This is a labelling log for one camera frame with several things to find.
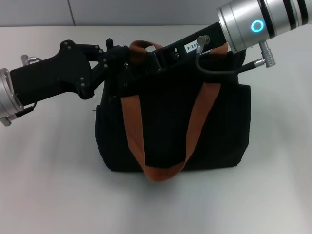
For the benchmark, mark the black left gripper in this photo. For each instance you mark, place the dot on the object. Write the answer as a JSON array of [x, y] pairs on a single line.
[[53, 75]]

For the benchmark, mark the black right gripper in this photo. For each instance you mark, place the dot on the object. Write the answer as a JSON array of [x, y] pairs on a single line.
[[175, 52]]

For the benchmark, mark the silver metal zipper pull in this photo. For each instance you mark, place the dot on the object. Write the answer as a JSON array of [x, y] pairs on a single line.
[[126, 65]]

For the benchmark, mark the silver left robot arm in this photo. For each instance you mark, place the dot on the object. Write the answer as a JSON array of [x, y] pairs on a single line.
[[7, 95]]

